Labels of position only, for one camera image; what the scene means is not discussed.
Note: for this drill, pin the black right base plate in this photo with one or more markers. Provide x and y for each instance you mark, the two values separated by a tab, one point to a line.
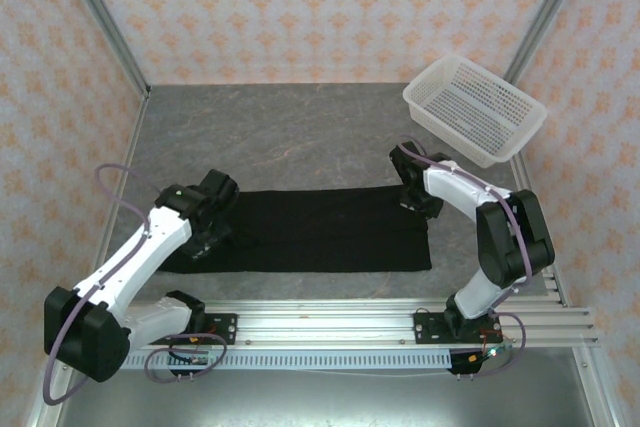
430	327

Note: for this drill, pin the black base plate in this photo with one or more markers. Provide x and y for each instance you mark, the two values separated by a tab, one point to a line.
222	329
430	327

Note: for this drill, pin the aluminium mounting rail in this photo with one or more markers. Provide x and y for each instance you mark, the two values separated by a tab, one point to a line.
325	327

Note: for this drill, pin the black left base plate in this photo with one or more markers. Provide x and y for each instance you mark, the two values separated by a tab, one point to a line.
222	329

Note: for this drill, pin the black t-shirt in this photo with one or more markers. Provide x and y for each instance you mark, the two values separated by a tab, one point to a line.
325	232

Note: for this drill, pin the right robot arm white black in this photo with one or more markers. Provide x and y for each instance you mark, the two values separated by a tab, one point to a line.
450	182

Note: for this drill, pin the small circuit board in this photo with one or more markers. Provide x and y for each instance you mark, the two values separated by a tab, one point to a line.
197	360
492	352

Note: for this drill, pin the aluminium frame post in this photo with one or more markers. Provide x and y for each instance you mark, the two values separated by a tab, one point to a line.
545	17
105	22

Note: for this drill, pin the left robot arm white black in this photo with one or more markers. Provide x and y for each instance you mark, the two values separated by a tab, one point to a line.
125	267

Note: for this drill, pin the white plastic laundry basket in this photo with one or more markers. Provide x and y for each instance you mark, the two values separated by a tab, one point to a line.
475	107

